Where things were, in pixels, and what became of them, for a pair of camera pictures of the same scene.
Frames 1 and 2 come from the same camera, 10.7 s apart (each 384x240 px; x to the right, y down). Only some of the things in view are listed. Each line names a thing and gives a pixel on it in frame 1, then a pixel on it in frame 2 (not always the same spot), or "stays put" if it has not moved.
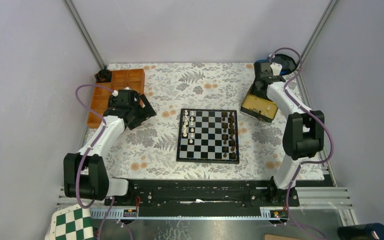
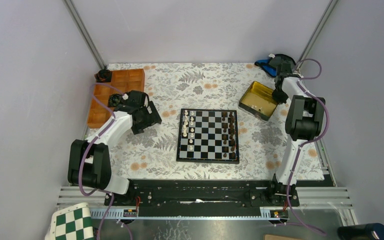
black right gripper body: (253, 90) to (279, 96)
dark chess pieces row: (228, 126) stays put
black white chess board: (208, 136) stays put
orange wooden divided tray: (133, 79) stays put
